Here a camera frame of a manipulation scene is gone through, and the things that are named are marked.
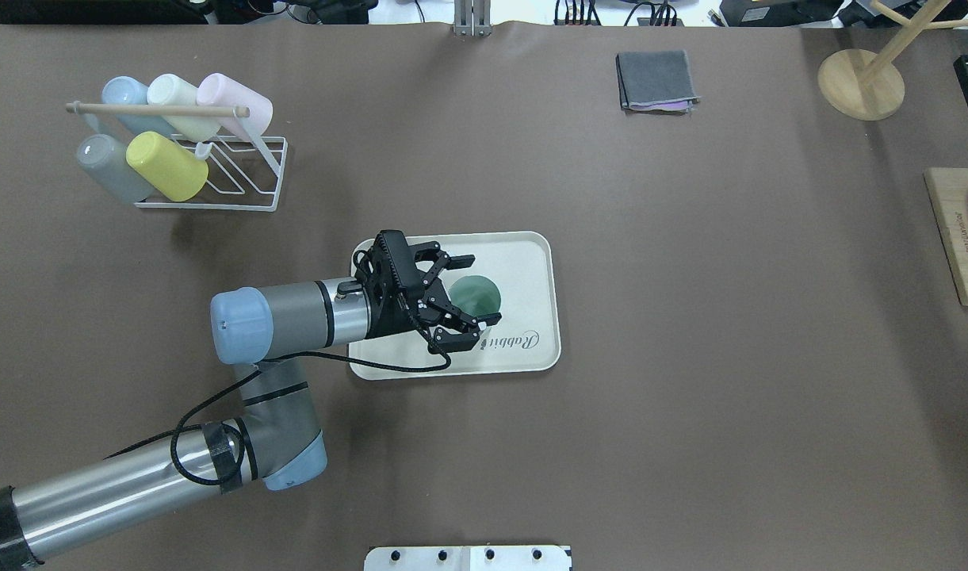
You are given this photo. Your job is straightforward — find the cream rabbit serving tray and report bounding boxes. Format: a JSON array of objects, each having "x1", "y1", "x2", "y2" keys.
[{"x1": 347, "y1": 231, "x2": 562, "y2": 381}]

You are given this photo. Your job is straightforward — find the grey metal camera post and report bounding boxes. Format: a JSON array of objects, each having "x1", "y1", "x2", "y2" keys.
[{"x1": 452, "y1": 0, "x2": 493, "y2": 37}]

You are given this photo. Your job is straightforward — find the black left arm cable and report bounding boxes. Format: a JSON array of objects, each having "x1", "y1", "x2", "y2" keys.
[{"x1": 103, "y1": 349, "x2": 453, "y2": 487}]

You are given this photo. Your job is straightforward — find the blue plastic cup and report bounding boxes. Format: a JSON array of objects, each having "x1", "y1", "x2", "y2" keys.
[{"x1": 100, "y1": 76, "x2": 176, "y2": 137}]

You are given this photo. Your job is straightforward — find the wooden mug tree stand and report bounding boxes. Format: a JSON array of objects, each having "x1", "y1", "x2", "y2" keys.
[{"x1": 817, "y1": 1, "x2": 968, "y2": 121}]

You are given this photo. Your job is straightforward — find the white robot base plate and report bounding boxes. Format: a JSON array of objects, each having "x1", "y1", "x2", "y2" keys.
[{"x1": 363, "y1": 544, "x2": 573, "y2": 570}]

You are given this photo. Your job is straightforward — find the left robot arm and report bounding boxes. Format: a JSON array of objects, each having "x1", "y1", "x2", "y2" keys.
[{"x1": 0, "y1": 230, "x2": 502, "y2": 570}]

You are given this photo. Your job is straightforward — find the pink plastic cup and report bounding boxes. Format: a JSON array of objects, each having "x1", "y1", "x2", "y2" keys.
[{"x1": 195, "y1": 73, "x2": 274, "y2": 135}]

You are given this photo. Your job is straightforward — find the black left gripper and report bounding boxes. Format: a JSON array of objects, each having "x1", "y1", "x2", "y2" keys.
[{"x1": 354, "y1": 230, "x2": 503, "y2": 354}]

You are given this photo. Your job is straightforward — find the yellow plastic cup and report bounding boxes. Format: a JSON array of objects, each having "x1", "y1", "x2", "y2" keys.
[{"x1": 125, "y1": 131, "x2": 209, "y2": 202}]

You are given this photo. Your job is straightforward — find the white wire cup rack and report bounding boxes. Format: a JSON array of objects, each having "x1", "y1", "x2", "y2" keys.
[{"x1": 64, "y1": 101, "x2": 290, "y2": 213}]

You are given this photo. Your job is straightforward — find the cream white plastic cup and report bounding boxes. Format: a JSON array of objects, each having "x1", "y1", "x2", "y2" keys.
[{"x1": 147, "y1": 73, "x2": 220, "y2": 142}]

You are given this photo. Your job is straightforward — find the folded grey cloth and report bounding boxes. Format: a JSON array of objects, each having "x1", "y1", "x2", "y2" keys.
[{"x1": 615, "y1": 50, "x2": 700, "y2": 113}]

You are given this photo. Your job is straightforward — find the grey plastic cup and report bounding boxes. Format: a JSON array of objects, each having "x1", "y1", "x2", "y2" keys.
[{"x1": 75, "y1": 133, "x2": 155, "y2": 205}]

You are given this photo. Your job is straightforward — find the green plastic cup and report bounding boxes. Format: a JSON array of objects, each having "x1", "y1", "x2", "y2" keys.
[{"x1": 448, "y1": 275, "x2": 502, "y2": 317}]

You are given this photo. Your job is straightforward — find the wooden board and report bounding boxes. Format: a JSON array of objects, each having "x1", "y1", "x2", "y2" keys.
[{"x1": 924, "y1": 167, "x2": 968, "y2": 306}]

